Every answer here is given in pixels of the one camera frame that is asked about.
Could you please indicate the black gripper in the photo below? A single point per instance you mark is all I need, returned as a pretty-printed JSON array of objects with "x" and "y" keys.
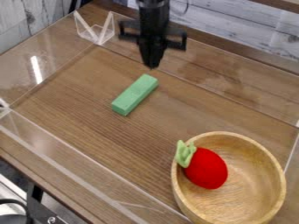
[{"x": 152, "y": 40}]

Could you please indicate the green foam stick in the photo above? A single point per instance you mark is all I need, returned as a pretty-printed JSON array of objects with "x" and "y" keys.
[{"x": 134, "y": 94}]

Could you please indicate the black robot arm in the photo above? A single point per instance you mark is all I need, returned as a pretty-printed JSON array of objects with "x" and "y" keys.
[{"x": 154, "y": 13}]

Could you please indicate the brown wooden bowl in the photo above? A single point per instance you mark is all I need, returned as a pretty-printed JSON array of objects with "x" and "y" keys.
[{"x": 253, "y": 194}]

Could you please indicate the red plush strawberry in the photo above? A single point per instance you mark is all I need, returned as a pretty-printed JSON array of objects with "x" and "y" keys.
[{"x": 203, "y": 166}]

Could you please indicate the clear acrylic tray wall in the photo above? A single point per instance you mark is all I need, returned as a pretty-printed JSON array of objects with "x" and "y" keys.
[{"x": 104, "y": 163}]

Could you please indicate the black table leg frame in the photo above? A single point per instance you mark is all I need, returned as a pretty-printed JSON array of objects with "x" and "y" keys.
[{"x": 42, "y": 214}]

